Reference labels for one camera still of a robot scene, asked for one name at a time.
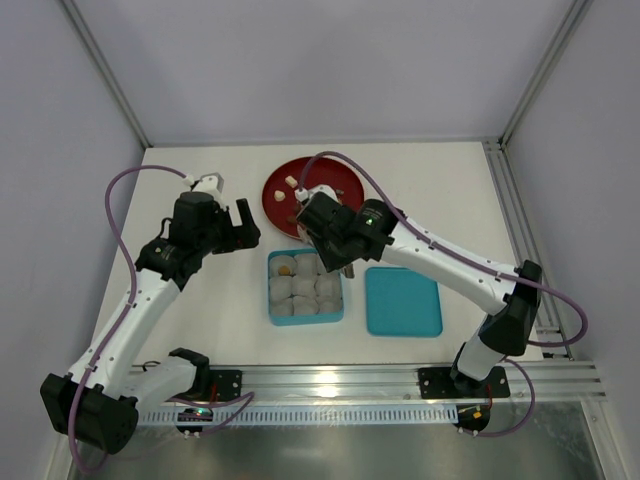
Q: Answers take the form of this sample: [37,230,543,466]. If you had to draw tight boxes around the right aluminium frame post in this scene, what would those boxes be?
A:
[498,0,594,149]

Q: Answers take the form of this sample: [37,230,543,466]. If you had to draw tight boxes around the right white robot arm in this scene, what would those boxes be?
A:
[295,186,542,396]

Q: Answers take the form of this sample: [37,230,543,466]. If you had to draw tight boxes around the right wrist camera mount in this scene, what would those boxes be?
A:
[295,184,338,204]

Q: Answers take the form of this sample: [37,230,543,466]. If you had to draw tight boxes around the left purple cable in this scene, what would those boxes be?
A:
[67,165,254,474]

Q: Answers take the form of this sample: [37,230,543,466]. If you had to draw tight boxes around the teal box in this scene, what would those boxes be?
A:
[267,249,344,326]

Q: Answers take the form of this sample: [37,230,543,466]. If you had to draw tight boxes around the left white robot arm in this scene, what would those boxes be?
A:
[40,192,260,455]

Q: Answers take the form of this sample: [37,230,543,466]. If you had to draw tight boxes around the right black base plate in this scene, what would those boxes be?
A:
[417,365,511,400]

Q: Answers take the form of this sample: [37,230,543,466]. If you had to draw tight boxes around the white chocolate cube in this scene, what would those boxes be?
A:
[285,175,298,188]

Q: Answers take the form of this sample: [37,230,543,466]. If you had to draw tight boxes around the purple cable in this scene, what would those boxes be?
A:
[67,165,254,474]
[298,151,589,439]

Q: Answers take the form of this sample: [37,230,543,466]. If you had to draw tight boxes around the metal tongs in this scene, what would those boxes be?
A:
[342,264,355,279]

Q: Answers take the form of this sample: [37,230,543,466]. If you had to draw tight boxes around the left aluminium frame post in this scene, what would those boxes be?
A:
[57,0,152,150]

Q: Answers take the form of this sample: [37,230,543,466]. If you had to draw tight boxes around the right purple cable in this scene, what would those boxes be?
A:
[298,151,589,439]

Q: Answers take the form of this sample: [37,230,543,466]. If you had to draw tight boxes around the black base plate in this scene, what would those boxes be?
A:
[207,369,243,403]
[417,365,511,400]

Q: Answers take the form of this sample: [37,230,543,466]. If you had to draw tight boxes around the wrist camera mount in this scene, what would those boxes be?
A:
[183,172,224,197]
[295,184,338,204]

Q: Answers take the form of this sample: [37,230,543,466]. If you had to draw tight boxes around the red round tray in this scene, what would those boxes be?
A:
[261,157,365,239]

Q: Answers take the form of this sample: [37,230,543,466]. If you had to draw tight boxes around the aluminium frame post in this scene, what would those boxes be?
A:
[57,0,152,150]
[498,0,594,149]

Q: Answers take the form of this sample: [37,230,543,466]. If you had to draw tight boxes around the aluminium rail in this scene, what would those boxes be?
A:
[214,359,607,402]

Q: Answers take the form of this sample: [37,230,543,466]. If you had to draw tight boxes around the perforated cable duct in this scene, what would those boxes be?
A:
[139,402,458,428]

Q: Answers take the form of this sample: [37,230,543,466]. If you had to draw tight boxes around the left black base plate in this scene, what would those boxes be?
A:
[207,369,243,403]

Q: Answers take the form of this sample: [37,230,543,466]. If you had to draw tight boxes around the teal box lid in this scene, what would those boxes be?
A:
[365,267,443,338]

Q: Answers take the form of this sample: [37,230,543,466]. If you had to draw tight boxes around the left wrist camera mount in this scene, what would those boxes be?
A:
[183,172,224,197]

